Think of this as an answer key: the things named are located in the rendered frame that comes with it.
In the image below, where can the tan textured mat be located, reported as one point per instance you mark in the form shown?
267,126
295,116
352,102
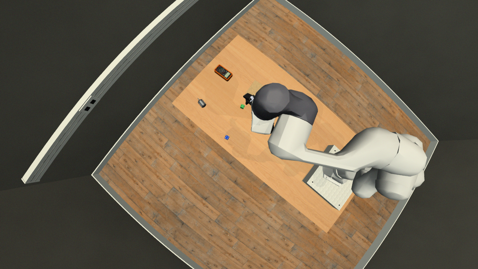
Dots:
255,87

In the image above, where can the orange digital multimeter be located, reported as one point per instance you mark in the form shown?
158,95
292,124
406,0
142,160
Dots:
223,72

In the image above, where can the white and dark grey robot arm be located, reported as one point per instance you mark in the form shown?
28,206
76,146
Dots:
376,159

